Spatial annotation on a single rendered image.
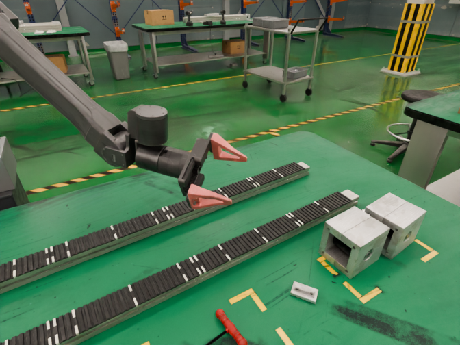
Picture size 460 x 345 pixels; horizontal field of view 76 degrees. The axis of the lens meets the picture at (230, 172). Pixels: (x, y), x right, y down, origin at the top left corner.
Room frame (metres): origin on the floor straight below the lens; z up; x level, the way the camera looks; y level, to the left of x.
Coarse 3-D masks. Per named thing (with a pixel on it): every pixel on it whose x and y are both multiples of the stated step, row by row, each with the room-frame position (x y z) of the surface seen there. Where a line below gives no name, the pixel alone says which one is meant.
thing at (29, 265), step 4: (24, 256) 0.45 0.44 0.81; (28, 256) 0.45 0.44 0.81; (32, 256) 0.45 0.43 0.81; (24, 260) 0.44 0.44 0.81; (28, 260) 0.44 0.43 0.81; (32, 260) 0.44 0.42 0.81; (24, 264) 0.42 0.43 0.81; (28, 264) 0.43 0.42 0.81; (32, 264) 0.42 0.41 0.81; (24, 268) 0.42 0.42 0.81; (28, 268) 0.42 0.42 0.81; (32, 268) 0.41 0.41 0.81; (24, 272) 0.41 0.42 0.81
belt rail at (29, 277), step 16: (288, 176) 0.78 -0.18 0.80; (256, 192) 0.72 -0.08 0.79; (208, 208) 0.64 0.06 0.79; (160, 224) 0.56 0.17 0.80; (176, 224) 0.58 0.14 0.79; (128, 240) 0.52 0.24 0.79; (80, 256) 0.46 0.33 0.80; (96, 256) 0.48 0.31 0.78; (32, 272) 0.41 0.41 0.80; (48, 272) 0.43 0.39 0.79; (0, 288) 0.38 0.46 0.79
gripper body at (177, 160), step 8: (168, 152) 0.50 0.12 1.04; (176, 152) 0.50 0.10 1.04; (184, 152) 0.50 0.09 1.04; (192, 152) 0.49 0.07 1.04; (160, 160) 0.49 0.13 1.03; (168, 160) 0.48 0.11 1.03; (176, 160) 0.48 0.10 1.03; (184, 160) 0.48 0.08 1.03; (192, 160) 0.48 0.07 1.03; (160, 168) 0.48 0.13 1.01; (168, 168) 0.48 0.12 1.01; (176, 168) 0.47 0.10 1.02; (184, 168) 0.46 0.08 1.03; (192, 168) 0.47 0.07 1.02; (200, 168) 0.50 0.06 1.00; (176, 176) 0.48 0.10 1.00; (184, 176) 0.45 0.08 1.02; (184, 184) 0.44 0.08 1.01; (184, 192) 0.46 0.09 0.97
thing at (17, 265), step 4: (16, 260) 0.44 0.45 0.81; (20, 260) 0.44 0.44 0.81; (12, 264) 0.43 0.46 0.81; (16, 264) 0.43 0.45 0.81; (20, 264) 0.42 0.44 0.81; (12, 268) 0.42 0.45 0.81; (16, 268) 0.42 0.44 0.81; (20, 268) 0.41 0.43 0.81; (12, 272) 0.41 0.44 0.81; (16, 272) 0.41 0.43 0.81; (20, 272) 0.40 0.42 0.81; (12, 276) 0.40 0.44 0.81; (16, 276) 0.40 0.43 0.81
